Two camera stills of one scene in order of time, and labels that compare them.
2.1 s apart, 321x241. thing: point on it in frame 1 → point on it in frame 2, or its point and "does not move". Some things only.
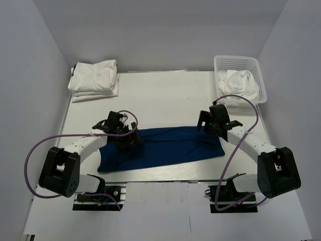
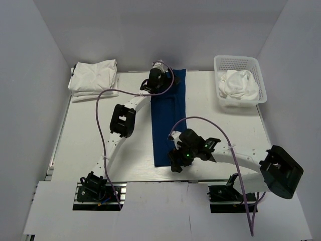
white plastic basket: [223, 63] does not move
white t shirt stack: [92, 81] does not move
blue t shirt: [161, 147] → [168, 109]
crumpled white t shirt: [240, 83] does not move
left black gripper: [131, 139] → [168, 81]
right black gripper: [204, 116] → [174, 155]
